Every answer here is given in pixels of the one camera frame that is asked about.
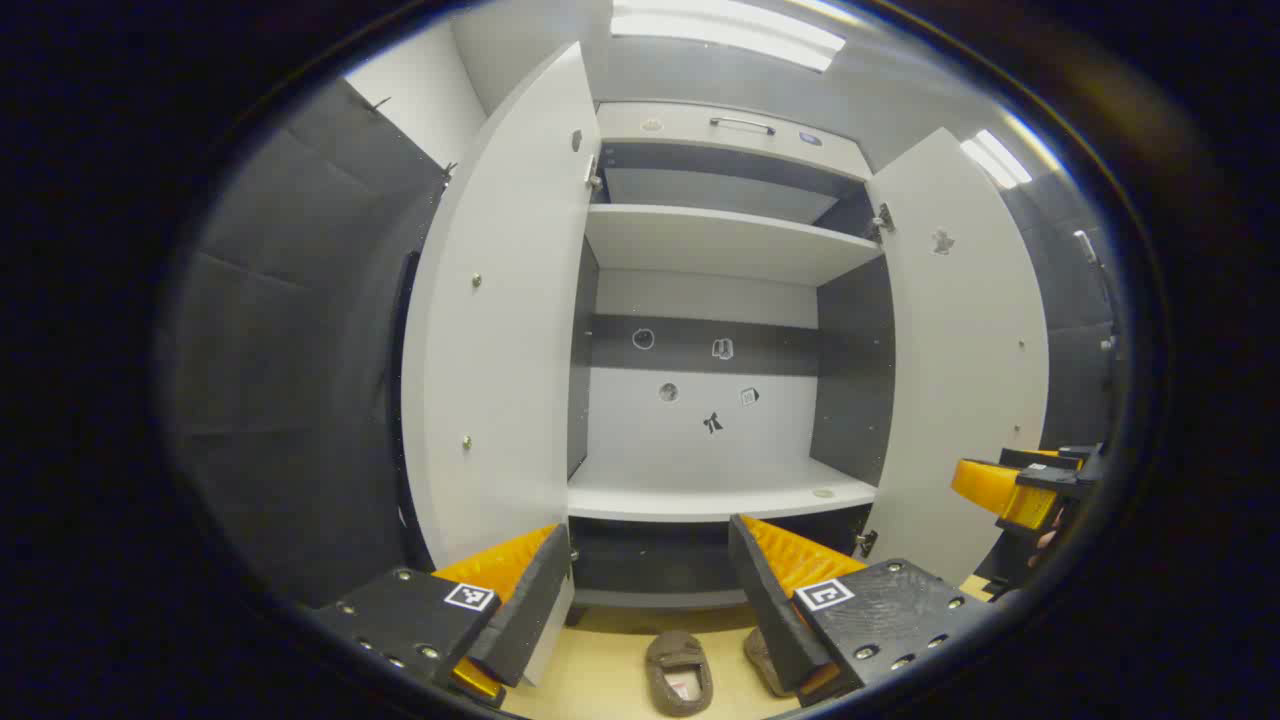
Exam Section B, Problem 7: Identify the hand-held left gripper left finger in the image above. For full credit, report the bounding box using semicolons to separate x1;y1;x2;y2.
310;524;576;707

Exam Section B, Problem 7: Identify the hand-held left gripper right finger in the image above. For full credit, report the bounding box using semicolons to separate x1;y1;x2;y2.
728;514;979;706

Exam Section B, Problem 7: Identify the brown fuzzy shoe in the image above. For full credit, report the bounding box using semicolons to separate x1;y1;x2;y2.
645;630;714;718
742;628;791;698

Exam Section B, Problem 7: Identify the white shoe cabinet door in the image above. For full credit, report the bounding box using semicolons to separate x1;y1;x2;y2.
400;40;603;689
860;127;1051;591

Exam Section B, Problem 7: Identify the white shoe cabinet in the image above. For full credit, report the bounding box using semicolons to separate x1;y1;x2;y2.
565;100;896;613

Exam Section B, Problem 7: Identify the black backdrop cloth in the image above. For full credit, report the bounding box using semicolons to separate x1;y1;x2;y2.
1000;170;1126;451
165;78;451;611

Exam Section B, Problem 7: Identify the ceiling light panel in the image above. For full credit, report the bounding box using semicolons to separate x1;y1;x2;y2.
960;128;1033;191
610;0;848;73

